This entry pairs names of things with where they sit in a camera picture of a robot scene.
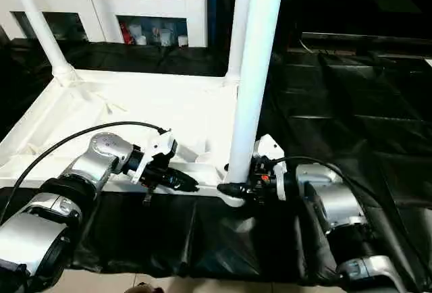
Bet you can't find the white plastic table top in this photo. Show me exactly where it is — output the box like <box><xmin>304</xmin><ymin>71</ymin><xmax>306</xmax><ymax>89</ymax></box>
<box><xmin>0</xmin><ymin>68</ymin><xmax>258</xmax><ymax>209</ymax></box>

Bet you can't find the white plastic table leg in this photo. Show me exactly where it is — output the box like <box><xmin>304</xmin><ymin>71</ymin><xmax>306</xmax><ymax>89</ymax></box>
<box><xmin>223</xmin><ymin>0</ymin><xmax>288</xmax><ymax>185</ymax></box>
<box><xmin>225</xmin><ymin>0</ymin><xmax>254</xmax><ymax>86</ymax></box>
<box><xmin>8</xmin><ymin>0</ymin><xmax>78</xmax><ymax>87</ymax></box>

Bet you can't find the black plastic mat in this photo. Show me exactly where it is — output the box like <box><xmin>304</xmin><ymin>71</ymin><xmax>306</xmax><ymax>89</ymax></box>
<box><xmin>0</xmin><ymin>36</ymin><xmax>432</xmax><ymax>289</ymax></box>

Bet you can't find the white cabinet with glass doors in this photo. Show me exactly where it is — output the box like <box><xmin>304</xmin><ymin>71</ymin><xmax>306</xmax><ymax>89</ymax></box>
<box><xmin>0</xmin><ymin>0</ymin><xmax>209</xmax><ymax>48</ymax></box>

